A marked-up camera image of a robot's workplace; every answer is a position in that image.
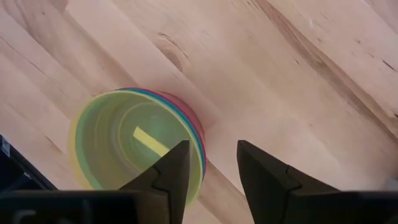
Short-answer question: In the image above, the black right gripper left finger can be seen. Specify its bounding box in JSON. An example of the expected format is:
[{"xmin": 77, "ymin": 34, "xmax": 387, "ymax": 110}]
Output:
[{"xmin": 119, "ymin": 139, "xmax": 191, "ymax": 224}]

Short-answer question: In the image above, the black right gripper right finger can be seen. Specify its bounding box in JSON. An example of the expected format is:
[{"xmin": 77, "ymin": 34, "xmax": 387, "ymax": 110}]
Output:
[{"xmin": 237, "ymin": 139, "xmax": 340, "ymax": 224}]

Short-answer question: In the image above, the stack of colourful nested cups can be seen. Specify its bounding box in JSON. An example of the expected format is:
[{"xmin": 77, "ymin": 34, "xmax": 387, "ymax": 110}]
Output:
[{"xmin": 74, "ymin": 90, "xmax": 203, "ymax": 205}]

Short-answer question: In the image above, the yellow label strip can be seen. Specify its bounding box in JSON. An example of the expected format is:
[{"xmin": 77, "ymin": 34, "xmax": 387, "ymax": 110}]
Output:
[{"xmin": 132, "ymin": 126, "xmax": 170, "ymax": 157}]

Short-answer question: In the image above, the blue plastic bowl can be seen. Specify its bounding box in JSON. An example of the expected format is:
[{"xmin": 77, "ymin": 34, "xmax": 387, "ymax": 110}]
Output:
[{"xmin": 129, "ymin": 88, "xmax": 206, "ymax": 183}]

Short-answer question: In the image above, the yellow plastic bowl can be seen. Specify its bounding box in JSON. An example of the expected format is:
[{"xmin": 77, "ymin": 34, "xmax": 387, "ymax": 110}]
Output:
[{"xmin": 68, "ymin": 118, "xmax": 94, "ymax": 190}]

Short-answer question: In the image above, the black equipment box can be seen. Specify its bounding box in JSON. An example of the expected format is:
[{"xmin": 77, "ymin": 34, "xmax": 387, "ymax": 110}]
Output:
[{"xmin": 0, "ymin": 134, "xmax": 58, "ymax": 192}]

